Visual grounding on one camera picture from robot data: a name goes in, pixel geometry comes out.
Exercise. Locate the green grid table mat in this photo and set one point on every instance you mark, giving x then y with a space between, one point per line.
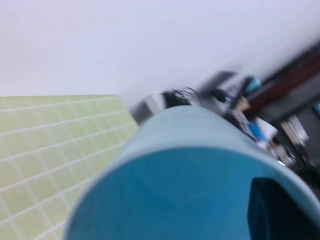
50 150

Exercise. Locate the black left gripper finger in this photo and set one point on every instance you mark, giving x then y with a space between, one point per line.
282 215

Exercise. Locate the light blue plastic cup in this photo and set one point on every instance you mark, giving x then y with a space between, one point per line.
162 187

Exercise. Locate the dark cluttered shelf unit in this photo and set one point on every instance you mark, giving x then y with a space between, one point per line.
297 135

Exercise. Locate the dark brown wooden beam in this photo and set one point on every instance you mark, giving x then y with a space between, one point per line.
287 82

